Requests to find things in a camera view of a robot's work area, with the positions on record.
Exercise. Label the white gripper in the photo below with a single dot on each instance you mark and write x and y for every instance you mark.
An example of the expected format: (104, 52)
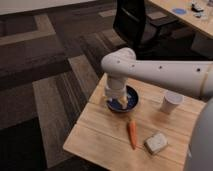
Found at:
(116, 89)

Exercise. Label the dark blue ceramic bowl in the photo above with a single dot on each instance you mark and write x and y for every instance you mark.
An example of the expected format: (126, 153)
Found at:
(132, 101)

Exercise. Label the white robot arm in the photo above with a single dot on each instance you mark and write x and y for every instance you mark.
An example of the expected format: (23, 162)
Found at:
(190, 78)

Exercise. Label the orange carrot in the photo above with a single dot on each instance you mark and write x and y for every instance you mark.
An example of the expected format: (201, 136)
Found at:
(132, 133)

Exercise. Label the white paper cup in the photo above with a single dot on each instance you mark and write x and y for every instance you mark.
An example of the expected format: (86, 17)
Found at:
(171, 101)

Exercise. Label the beige sponge block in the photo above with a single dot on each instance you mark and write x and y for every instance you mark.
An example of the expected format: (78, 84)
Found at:
(156, 143)

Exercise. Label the black office chair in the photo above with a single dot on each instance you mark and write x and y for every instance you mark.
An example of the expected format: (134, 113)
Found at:
(137, 26)

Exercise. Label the blue round disc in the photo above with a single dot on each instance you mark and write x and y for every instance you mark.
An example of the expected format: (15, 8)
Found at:
(179, 11)

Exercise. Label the wooden desk in background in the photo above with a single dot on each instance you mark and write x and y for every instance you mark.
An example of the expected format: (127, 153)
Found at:
(200, 25)

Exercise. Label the small clutter on desk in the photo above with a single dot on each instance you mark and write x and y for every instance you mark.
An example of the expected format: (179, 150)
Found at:
(199, 11)

